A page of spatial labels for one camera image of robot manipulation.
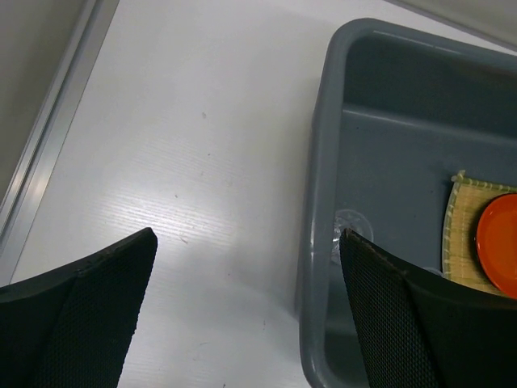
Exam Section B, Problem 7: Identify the yellow woven bamboo mat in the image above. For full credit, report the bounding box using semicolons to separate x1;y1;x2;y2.
441;171;516;296

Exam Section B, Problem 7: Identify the grey plastic bin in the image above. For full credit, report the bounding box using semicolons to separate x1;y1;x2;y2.
296;19;516;387

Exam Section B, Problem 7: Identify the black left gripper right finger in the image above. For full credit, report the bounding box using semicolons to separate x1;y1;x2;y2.
340;229;516;387

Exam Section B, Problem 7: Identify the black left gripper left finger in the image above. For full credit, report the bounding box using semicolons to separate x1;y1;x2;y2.
1;228;158;387

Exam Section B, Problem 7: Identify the clear plastic cup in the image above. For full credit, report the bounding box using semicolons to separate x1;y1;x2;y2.
331;209;374;264

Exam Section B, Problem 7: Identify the orange plastic bowl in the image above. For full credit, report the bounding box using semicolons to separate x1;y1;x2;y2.
475;193;516;299

